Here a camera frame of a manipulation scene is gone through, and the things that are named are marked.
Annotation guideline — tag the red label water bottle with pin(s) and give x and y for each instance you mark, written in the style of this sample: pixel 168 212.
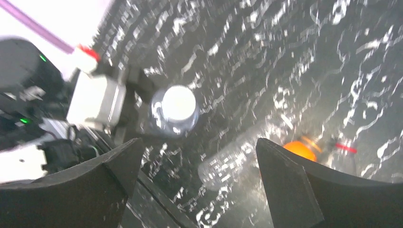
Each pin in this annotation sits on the red label water bottle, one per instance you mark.
pixel 342 157

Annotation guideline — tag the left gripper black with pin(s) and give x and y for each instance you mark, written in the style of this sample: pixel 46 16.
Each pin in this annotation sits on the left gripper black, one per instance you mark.
pixel 135 80

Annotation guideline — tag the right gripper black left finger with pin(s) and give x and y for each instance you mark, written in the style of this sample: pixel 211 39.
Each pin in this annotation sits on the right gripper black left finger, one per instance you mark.
pixel 92 194

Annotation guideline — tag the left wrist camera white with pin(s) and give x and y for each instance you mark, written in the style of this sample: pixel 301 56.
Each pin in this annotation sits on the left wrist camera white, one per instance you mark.
pixel 96 102

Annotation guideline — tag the white bottle cap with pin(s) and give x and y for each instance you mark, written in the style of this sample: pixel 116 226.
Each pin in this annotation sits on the white bottle cap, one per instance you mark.
pixel 178 103

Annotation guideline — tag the orange juice bottle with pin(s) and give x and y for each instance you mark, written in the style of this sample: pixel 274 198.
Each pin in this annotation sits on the orange juice bottle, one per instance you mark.
pixel 306 146

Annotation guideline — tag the clear empty plastic bottle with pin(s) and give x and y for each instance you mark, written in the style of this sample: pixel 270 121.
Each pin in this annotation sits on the clear empty plastic bottle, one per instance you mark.
pixel 237 156

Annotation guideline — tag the clear blue-tinted bottle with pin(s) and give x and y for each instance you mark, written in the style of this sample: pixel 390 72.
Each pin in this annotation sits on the clear blue-tinted bottle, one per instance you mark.
pixel 161 126

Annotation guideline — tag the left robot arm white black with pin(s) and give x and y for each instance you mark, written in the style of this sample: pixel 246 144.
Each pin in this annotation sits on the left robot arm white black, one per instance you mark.
pixel 49 124

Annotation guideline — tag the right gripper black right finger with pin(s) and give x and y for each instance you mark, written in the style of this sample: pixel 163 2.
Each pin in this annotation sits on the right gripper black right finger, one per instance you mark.
pixel 305 194

